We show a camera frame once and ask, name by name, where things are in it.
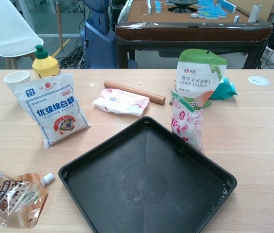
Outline pink snack packet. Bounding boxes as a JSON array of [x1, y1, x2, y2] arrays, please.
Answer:
[[170, 89, 205, 154]]

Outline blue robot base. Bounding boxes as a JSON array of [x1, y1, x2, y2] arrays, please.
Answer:
[[80, 0, 138, 69]]

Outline pink wet wipes pack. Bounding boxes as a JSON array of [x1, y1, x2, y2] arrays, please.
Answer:
[[91, 88, 150, 117]]

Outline black plastic tray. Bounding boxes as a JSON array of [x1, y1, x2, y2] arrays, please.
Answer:
[[58, 116, 238, 233]]

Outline green teal snack bags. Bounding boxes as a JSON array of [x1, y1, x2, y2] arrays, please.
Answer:
[[209, 76, 238, 100]]

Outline wooden rolling pin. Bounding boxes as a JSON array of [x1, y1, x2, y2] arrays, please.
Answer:
[[103, 80, 166, 105]]

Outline green white corn starch bag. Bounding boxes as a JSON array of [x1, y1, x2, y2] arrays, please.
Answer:
[[170, 48, 227, 109]]

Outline white castor sugar bag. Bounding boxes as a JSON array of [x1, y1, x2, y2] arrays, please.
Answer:
[[10, 72, 91, 149]]

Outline dark wood mahjong table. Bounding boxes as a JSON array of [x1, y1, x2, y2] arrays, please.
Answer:
[[115, 0, 274, 69]]

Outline yellow bottle green cap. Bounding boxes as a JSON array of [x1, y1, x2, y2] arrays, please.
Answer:
[[32, 44, 62, 79]]

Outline black mahjong table hub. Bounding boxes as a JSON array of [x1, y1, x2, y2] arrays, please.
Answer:
[[165, 0, 198, 13]]

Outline white paper cup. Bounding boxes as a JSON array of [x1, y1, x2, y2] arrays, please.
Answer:
[[3, 71, 31, 93]]

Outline white round table grommet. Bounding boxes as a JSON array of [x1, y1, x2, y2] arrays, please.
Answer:
[[247, 75, 271, 86]]

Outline clear bag of bread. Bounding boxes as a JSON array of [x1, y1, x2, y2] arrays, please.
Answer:
[[0, 169, 56, 229]]

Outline white plastic chair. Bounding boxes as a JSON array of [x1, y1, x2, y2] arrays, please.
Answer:
[[0, 0, 44, 69]]

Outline white paper roll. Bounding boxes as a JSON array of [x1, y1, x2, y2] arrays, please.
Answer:
[[248, 3, 263, 23]]

